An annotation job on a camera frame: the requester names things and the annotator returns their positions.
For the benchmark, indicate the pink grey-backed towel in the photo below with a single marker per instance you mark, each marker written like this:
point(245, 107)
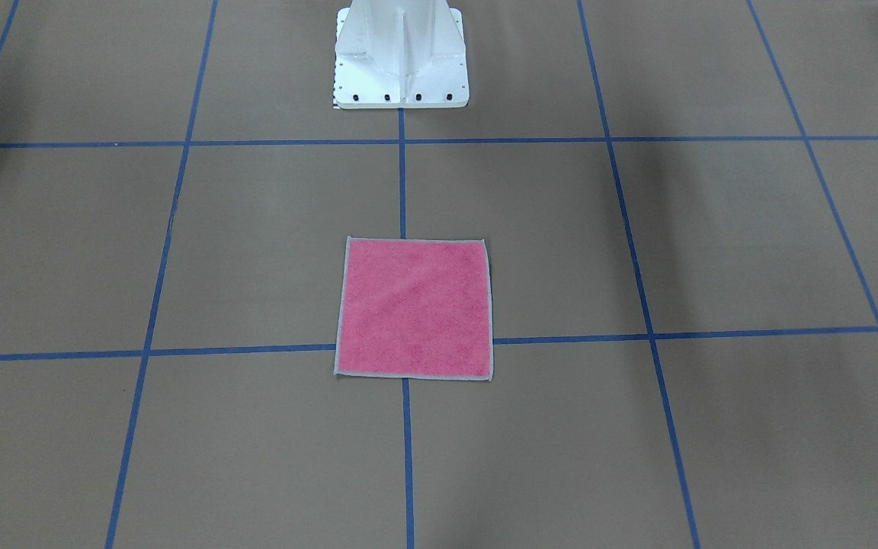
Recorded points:
point(417, 309)

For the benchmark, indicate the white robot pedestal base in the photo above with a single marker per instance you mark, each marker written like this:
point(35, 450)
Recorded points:
point(400, 55)

